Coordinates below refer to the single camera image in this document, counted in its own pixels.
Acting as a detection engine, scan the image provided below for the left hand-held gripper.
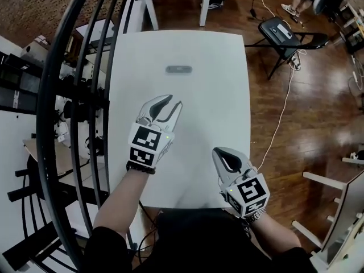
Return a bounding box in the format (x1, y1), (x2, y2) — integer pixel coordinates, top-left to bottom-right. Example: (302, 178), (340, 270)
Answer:
(126, 94), (183, 171)

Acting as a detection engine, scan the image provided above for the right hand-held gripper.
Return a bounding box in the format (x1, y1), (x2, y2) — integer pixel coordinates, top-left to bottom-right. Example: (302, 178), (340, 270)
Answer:
(212, 147), (271, 219)

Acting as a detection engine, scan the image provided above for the grey utility knife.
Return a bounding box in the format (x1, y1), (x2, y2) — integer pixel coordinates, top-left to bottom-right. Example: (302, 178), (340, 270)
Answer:
(166, 65), (193, 75)

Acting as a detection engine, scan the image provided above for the person's right forearm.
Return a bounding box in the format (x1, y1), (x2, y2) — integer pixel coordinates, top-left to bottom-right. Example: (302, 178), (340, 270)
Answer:
(247, 212), (303, 254)

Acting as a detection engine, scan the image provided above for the person's left forearm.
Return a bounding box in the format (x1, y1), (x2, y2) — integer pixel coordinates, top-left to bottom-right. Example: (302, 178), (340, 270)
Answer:
(93, 167), (155, 238)

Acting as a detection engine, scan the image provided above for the silver metal wristwatch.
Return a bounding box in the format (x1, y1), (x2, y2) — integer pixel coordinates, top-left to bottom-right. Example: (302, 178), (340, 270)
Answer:
(243, 208), (267, 225)

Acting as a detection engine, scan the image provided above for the black curved metal railing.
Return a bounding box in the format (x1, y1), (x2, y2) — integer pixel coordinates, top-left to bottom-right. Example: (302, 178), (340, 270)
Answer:
(35, 0), (137, 273)

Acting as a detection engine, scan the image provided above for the person's black clothing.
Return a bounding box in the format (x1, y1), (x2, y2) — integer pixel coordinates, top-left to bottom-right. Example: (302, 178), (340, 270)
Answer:
(85, 208), (322, 273)

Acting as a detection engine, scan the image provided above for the white box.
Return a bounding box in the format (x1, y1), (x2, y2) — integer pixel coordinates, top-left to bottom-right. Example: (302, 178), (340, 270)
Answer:
(74, 18), (116, 44)

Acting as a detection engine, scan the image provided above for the white table leg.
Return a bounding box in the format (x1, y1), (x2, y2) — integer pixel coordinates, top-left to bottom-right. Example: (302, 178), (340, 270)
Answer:
(198, 0), (215, 27)
(138, 0), (159, 31)

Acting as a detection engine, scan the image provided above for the white power strip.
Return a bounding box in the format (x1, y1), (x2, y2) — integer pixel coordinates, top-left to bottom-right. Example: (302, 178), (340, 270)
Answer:
(288, 56), (302, 71)

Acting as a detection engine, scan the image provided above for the light wooden desk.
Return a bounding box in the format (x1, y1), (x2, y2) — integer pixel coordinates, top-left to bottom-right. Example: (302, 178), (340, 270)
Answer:
(22, 137), (94, 179)

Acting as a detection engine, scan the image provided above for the black shelving unit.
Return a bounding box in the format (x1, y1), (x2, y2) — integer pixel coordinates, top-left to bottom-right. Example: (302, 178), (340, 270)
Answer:
(0, 24), (110, 119)

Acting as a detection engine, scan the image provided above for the black folding chair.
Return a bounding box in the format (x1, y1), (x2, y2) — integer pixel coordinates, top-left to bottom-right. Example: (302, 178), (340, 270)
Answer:
(244, 16), (330, 81)

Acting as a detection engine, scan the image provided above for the black flat device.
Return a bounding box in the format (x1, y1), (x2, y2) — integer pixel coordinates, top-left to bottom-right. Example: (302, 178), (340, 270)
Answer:
(269, 26), (287, 43)

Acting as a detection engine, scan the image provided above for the white phone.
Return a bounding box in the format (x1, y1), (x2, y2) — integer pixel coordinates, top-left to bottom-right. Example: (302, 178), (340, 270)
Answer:
(276, 23), (293, 39)

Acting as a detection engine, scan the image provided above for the cardboard box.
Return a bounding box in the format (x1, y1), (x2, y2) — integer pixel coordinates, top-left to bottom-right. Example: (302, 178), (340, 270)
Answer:
(20, 37), (52, 61)

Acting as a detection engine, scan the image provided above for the black bead bracelet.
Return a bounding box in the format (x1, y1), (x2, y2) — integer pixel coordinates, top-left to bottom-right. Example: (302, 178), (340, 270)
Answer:
(126, 160), (157, 176)

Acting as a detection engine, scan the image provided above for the long white cable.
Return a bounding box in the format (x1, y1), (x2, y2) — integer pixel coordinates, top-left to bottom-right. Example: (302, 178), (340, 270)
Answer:
(257, 49), (308, 172)

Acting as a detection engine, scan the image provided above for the white wooden frame stand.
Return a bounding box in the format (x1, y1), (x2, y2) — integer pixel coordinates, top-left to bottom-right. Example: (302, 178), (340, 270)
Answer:
(292, 157), (364, 273)

